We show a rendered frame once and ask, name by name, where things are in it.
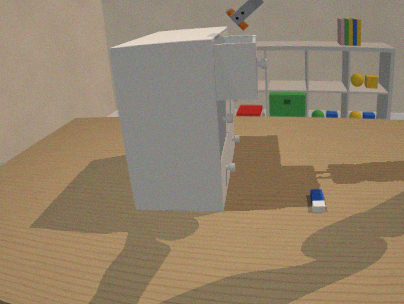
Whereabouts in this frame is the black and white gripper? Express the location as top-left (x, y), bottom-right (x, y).
top-left (230, 0), bottom-right (264, 26)

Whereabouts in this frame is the blue and white eraser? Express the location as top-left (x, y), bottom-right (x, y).
top-left (310, 189), bottom-right (326, 212)

